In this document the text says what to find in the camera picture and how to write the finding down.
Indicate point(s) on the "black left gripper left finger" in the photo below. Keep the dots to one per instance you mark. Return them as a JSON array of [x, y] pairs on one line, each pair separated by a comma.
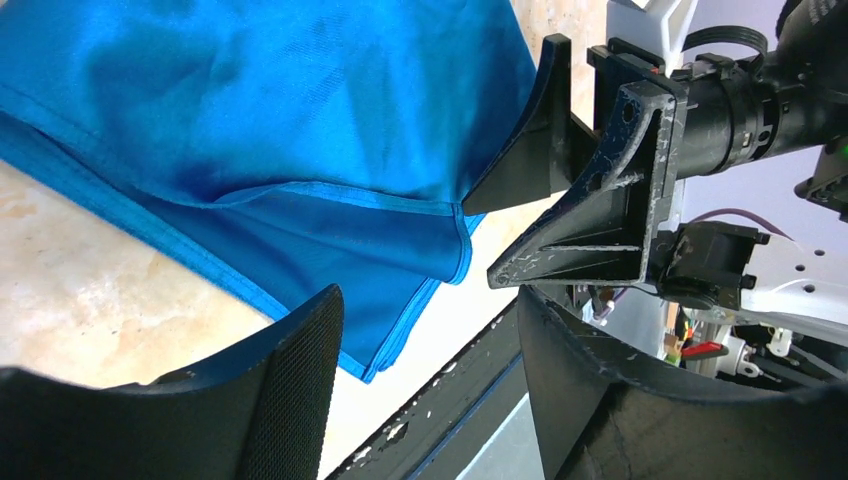
[[255, 410]]

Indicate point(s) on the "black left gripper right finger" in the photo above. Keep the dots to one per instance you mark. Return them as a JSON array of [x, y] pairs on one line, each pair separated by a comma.
[[605, 410]]

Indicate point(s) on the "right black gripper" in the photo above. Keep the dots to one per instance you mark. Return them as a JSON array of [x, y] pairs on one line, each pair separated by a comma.
[[661, 125]]

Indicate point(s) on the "blue satin napkin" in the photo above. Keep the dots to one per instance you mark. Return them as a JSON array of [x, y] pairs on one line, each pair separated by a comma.
[[274, 147]]

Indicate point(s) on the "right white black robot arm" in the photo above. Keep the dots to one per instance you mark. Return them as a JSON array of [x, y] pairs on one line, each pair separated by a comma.
[[760, 287]]

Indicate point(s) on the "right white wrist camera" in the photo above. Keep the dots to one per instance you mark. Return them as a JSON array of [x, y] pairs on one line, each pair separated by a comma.
[[659, 26]]

